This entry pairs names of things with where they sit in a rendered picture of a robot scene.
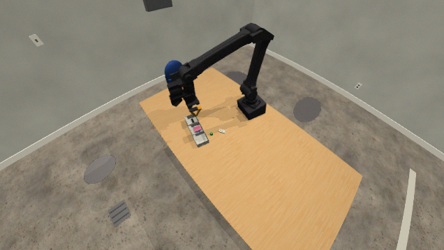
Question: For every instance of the grey open bin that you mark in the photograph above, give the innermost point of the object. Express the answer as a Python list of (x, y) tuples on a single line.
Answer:
[(200, 137)]

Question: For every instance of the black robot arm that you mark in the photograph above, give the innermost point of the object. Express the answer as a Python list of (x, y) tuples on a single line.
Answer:
[(250, 33)]

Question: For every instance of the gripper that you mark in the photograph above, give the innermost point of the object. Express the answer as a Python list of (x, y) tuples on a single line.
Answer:
[(195, 102)]

